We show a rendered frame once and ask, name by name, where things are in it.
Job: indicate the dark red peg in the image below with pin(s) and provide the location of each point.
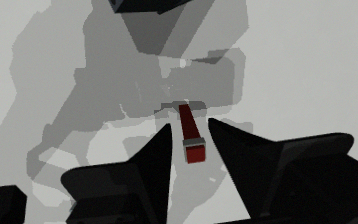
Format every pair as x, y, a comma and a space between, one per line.
194, 145

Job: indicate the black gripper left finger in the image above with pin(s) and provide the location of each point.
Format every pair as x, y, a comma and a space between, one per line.
147, 173

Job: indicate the dark grey sloped panel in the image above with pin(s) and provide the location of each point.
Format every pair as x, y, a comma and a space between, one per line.
159, 6

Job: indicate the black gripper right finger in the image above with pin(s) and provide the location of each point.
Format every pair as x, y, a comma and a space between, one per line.
256, 164

